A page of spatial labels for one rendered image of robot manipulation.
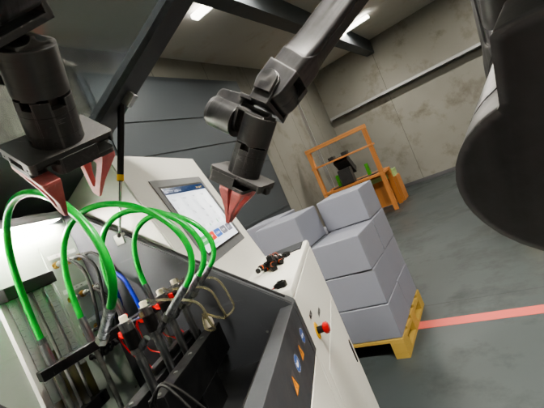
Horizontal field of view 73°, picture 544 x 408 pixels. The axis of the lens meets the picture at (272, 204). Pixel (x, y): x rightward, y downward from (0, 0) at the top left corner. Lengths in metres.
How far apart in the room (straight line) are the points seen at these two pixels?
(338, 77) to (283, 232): 8.07
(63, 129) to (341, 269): 2.09
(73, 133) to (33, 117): 0.04
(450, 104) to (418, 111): 0.70
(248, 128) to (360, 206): 2.04
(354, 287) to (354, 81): 8.10
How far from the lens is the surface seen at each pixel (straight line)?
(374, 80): 9.96
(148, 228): 1.16
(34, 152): 0.48
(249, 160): 0.63
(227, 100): 0.67
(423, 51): 9.78
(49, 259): 1.16
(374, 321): 2.50
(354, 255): 2.33
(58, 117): 0.46
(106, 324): 0.69
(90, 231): 0.62
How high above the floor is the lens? 1.25
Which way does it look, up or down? 2 degrees down
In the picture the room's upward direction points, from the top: 23 degrees counter-clockwise
